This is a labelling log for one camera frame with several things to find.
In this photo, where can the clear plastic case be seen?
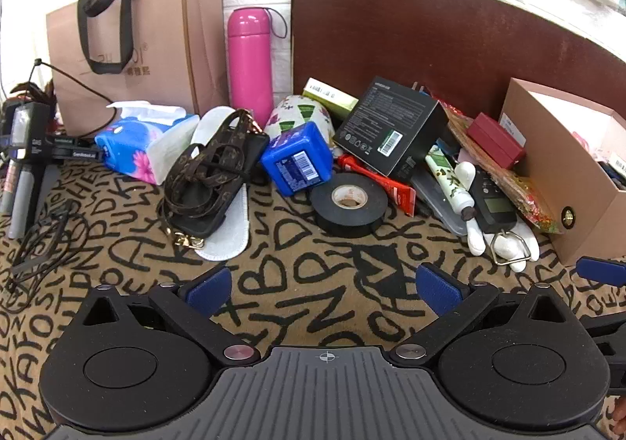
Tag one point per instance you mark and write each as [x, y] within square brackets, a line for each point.
[435, 205]

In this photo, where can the black grey tripod device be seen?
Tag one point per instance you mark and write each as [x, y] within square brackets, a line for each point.
[27, 146]

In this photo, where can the black product box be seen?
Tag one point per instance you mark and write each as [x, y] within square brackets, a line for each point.
[391, 122]

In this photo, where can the pink packet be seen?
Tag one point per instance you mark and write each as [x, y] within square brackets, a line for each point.
[579, 136]

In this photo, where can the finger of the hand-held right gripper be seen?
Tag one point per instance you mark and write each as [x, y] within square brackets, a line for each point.
[604, 271]
[609, 325]

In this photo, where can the pink thermos bottle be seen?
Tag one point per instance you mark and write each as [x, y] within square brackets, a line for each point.
[250, 63]

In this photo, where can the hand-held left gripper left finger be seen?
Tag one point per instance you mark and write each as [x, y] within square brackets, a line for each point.
[208, 287]

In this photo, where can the black tape roll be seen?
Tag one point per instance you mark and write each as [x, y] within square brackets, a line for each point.
[347, 212]

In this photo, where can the green white tube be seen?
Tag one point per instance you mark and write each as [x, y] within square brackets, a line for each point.
[447, 180]

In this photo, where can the dark brown wooden board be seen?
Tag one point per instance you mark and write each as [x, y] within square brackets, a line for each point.
[440, 29]

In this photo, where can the white floral fabric pouch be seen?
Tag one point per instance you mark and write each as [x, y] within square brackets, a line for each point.
[298, 112]

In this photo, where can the tan paper shopping bag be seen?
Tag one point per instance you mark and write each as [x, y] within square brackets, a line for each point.
[142, 38]

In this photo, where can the black luggage scale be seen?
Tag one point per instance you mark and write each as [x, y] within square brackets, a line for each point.
[491, 205]

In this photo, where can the yellow green small box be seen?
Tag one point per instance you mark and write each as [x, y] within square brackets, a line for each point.
[332, 96]

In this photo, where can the letter print blanket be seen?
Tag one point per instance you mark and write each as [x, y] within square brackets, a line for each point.
[303, 273]

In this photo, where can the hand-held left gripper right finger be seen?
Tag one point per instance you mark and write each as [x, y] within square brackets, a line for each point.
[440, 287]

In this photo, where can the small red box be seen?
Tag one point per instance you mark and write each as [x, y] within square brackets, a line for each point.
[496, 139]

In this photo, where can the tan cardboard box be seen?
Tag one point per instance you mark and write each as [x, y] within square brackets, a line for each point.
[547, 151]

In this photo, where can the red tube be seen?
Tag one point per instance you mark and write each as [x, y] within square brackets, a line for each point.
[396, 190]

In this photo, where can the white insole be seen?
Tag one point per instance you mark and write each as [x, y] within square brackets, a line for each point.
[230, 224]

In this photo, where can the blue barcode box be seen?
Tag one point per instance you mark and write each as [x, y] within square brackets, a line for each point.
[296, 158]

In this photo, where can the blue floral tissue pack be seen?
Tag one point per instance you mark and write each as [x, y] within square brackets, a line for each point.
[142, 146]

